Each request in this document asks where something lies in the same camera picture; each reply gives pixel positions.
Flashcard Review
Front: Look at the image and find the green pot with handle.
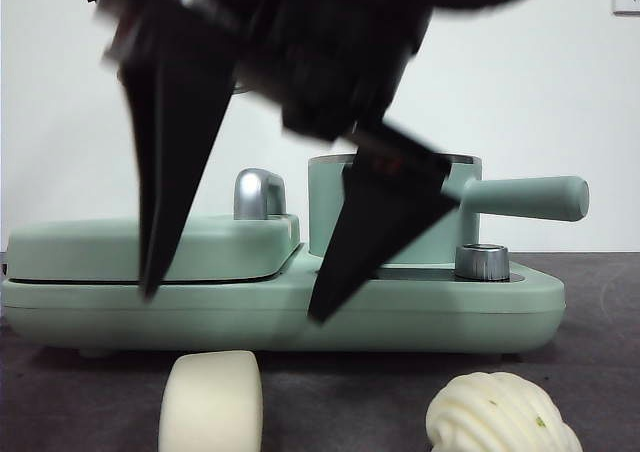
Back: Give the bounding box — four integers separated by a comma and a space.
306, 154, 590, 266

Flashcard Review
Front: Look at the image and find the green breakfast maker base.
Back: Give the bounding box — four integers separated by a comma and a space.
0, 244, 566, 359

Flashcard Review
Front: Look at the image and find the smooth white steamed bun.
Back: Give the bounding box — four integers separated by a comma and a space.
158, 350, 265, 452

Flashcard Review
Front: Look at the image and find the chrome control knob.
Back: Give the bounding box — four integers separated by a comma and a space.
453, 243, 511, 279

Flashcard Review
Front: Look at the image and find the twisted white steamed bun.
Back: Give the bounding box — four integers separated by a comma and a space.
424, 370, 584, 452

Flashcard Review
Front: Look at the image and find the green griddle cover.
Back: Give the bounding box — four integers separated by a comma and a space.
7, 214, 301, 286

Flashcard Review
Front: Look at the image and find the chrome griddle cover handle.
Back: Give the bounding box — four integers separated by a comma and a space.
233, 168, 289, 222

